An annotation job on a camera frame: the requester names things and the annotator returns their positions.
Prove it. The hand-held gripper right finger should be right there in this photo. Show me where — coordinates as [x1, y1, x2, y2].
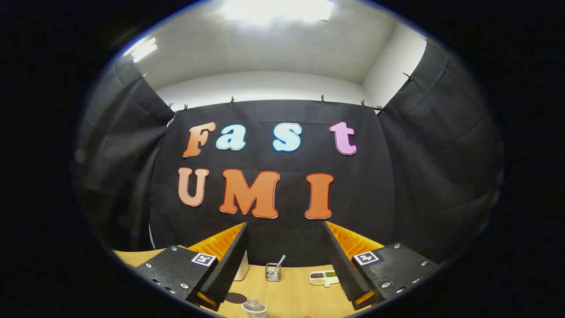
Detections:
[321, 220, 441, 311]

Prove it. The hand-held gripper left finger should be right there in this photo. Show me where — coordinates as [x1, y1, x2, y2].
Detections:
[134, 222, 250, 312]

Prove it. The clear juice bottle white label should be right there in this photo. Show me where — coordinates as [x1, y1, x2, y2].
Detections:
[241, 299, 268, 318]

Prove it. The cream white kitchen appliance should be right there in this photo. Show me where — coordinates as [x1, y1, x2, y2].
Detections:
[233, 251, 249, 281]

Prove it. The white divided dish with beans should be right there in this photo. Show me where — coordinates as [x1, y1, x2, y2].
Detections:
[309, 270, 340, 287]

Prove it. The wooden table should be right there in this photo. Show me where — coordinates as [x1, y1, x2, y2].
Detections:
[113, 245, 376, 318]

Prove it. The small ceiling light panel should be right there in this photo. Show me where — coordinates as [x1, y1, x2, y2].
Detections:
[131, 37, 158, 63]

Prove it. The large ceiling light panel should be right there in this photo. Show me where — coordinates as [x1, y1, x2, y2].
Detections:
[220, 0, 335, 23]

